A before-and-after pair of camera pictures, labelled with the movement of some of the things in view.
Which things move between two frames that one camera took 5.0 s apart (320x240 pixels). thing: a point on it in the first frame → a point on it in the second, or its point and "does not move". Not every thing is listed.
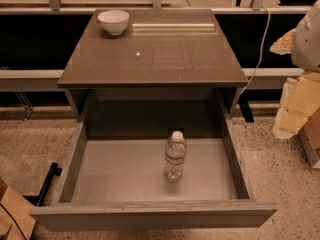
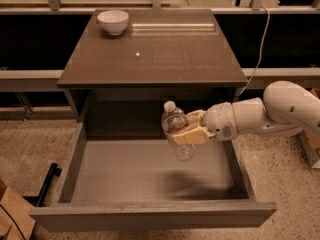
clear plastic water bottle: [175, 154] → [173, 120]
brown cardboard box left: [16, 220] does not move
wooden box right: [309, 135] does not move
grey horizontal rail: [47, 80] does not move
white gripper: [307, 47] → [220, 121]
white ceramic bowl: [114, 21] does not move
